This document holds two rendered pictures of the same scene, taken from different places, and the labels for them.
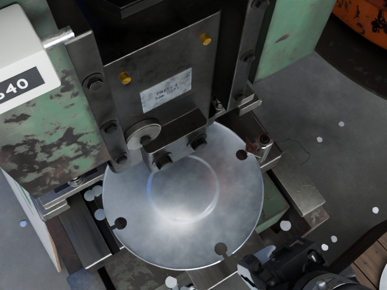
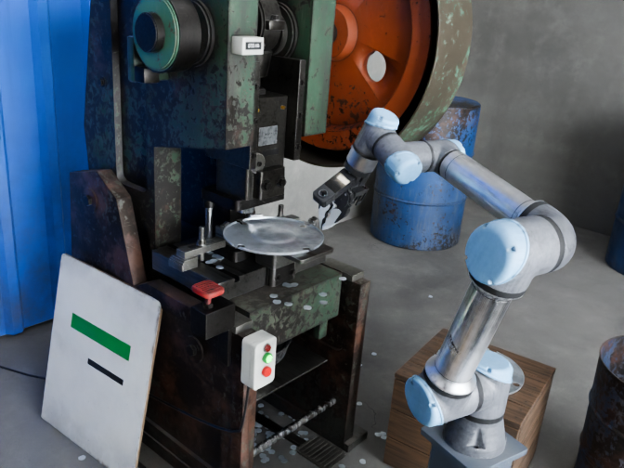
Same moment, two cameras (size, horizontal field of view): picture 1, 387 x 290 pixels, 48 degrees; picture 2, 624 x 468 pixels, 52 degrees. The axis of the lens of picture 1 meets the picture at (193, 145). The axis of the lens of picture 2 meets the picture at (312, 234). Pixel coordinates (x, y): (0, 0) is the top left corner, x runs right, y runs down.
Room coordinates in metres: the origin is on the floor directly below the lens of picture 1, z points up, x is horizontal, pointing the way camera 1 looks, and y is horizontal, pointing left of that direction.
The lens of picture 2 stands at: (-1.45, 0.39, 1.45)
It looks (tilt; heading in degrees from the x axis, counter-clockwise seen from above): 21 degrees down; 344
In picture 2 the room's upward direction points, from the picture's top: 4 degrees clockwise
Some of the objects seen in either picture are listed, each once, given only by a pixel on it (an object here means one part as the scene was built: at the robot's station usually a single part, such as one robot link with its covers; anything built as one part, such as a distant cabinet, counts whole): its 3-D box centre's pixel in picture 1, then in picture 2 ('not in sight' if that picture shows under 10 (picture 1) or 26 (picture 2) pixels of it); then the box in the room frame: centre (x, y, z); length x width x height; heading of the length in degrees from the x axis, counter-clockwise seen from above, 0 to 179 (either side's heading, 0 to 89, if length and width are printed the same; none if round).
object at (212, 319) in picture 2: not in sight; (213, 335); (-0.02, 0.21, 0.62); 0.10 x 0.06 x 0.20; 124
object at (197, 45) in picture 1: (151, 76); (256, 142); (0.31, 0.06, 1.04); 0.17 x 0.15 x 0.30; 34
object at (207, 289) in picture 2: not in sight; (207, 300); (-0.03, 0.23, 0.72); 0.07 x 0.06 x 0.08; 34
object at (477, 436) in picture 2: not in sight; (476, 421); (-0.31, -0.39, 0.50); 0.15 x 0.15 x 0.10
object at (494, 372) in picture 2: not in sight; (482, 381); (-0.31, -0.39, 0.62); 0.13 x 0.12 x 0.14; 105
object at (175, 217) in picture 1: (183, 187); (273, 234); (0.24, 0.01, 0.78); 0.29 x 0.29 x 0.01
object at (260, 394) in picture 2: not in sight; (236, 358); (0.35, 0.09, 0.31); 0.43 x 0.42 x 0.01; 124
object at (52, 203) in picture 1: (71, 179); (199, 244); (0.25, 0.22, 0.76); 0.17 x 0.06 x 0.10; 124
